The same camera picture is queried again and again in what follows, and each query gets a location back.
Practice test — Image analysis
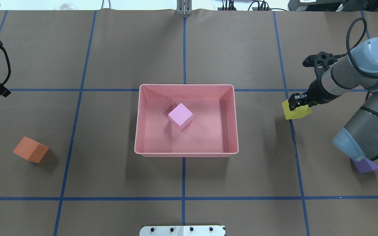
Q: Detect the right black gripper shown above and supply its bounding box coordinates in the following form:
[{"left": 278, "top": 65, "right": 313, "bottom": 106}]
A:
[{"left": 288, "top": 80, "right": 327, "bottom": 111}]

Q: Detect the yellow foam block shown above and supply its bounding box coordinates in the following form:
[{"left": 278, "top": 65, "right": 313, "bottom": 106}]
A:
[{"left": 282, "top": 100, "right": 312, "bottom": 120}]

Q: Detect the orange foam block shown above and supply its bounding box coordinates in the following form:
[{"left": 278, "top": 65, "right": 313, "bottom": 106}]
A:
[{"left": 13, "top": 136, "right": 49, "bottom": 163}]

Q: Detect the purple foam block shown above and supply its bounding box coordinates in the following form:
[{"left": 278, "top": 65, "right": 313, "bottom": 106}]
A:
[{"left": 350, "top": 158, "right": 378, "bottom": 173}]

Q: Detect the pink foam block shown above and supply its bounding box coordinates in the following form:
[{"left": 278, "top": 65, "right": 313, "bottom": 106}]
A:
[{"left": 168, "top": 103, "right": 194, "bottom": 131}]

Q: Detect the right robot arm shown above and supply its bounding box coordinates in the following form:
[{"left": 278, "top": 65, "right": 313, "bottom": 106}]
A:
[{"left": 282, "top": 37, "right": 378, "bottom": 166}]

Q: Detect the pink plastic bin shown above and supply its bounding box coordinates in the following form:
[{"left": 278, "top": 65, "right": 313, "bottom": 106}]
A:
[{"left": 135, "top": 84, "right": 240, "bottom": 157}]

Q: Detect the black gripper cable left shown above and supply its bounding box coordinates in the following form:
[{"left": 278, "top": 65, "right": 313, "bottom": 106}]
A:
[{"left": 0, "top": 36, "right": 11, "bottom": 89}]

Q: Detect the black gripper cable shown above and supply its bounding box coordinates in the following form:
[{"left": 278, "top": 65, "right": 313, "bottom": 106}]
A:
[
  {"left": 346, "top": 17, "right": 378, "bottom": 79},
  {"left": 0, "top": 36, "right": 11, "bottom": 89}
]

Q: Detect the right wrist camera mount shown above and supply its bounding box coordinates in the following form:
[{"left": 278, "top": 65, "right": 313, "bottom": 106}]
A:
[{"left": 303, "top": 52, "right": 338, "bottom": 70}]

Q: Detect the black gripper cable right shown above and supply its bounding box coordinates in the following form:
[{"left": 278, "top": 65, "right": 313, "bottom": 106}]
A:
[{"left": 346, "top": 17, "right": 378, "bottom": 79}]

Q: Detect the aluminium frame post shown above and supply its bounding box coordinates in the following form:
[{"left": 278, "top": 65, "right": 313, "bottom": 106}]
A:
[{"left": 176, "top": 0, "right": 193, "bottom": 16}]

